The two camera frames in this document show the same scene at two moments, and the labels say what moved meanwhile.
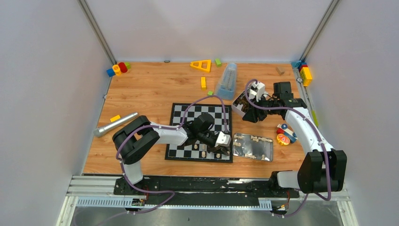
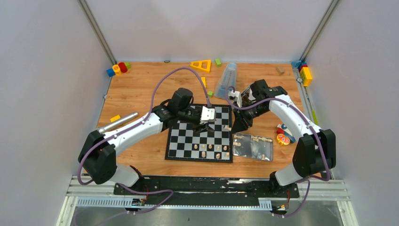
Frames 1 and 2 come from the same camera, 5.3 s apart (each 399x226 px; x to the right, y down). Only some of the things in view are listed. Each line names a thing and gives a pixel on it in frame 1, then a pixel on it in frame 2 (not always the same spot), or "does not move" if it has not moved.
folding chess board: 198,150 does not move
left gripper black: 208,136 -> 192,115
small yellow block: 112,119 does not move
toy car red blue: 284,129 does not move
